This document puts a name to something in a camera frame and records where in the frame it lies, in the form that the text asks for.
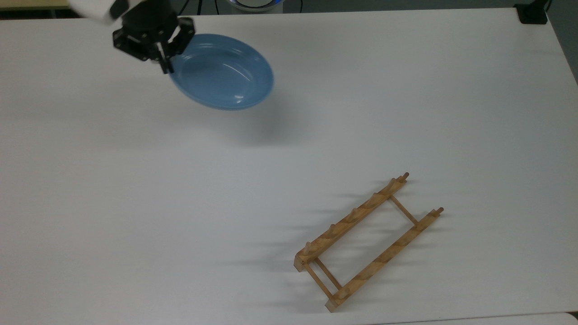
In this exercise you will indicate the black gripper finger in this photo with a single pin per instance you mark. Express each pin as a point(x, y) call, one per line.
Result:
point(168, 61)
point(160, 53)

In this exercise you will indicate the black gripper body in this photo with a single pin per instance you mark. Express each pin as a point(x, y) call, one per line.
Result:
point(146, 29)

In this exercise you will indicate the blue ceramic plate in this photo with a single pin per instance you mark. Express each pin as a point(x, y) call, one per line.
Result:
point(223, 72)

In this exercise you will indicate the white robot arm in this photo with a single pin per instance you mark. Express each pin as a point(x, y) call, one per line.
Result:
point(97, 10)

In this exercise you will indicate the wooden plate rack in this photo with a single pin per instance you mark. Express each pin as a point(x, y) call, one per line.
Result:
point(361, 275)

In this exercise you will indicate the light wooden desk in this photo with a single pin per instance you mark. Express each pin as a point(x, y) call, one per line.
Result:
point(27, 4)

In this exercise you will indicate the black table clamp mount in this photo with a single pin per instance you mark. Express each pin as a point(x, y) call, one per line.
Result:
point(532, 13)

